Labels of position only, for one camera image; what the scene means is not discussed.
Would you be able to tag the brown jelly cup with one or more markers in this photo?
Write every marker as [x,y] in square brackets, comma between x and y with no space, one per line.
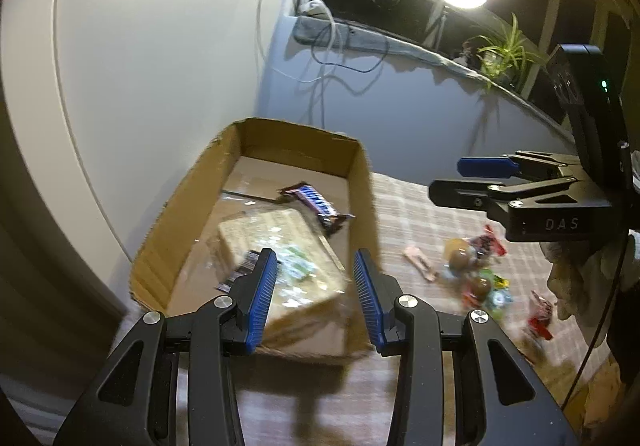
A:
[480,286]
[459,258]

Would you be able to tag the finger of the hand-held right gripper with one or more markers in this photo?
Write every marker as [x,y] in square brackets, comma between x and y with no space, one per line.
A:
[455,193]
[480,166]

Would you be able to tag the green potted plant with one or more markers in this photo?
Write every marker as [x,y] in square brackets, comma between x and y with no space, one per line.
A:
[505,45]

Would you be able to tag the pink white snack packet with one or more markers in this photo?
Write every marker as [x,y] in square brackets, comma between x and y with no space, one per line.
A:
[420,263]

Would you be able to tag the white wardrobe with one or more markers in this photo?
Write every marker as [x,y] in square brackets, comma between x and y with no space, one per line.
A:
[150,50]

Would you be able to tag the dark green yellow packet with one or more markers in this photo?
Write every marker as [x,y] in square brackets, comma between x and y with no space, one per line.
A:
[497,281]

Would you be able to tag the beige checked blanket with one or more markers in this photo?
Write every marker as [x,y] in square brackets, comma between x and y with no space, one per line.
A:
[400,206]

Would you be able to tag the grey lumpy cloth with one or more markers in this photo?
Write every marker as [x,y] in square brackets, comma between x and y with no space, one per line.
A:
[575,286]

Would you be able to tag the brown blue chocolate bar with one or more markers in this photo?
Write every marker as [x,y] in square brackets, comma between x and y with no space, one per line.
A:
[315,201]

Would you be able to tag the white power strip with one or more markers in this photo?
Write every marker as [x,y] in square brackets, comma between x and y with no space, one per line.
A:
[312,5]

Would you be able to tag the brown cardboard box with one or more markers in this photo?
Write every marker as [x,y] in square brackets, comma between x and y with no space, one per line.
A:
[250,140]

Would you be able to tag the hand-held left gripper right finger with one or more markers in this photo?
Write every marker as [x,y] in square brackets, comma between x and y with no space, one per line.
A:
[367,301]

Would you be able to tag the small dark striped packet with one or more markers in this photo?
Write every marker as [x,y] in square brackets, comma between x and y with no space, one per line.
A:
[240,271]

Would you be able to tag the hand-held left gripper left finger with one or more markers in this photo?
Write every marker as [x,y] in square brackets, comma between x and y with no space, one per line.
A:
[262,296]

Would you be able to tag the red clear dried fruit packet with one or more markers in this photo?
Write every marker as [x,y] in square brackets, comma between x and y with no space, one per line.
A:
[487,243]
[540,321]

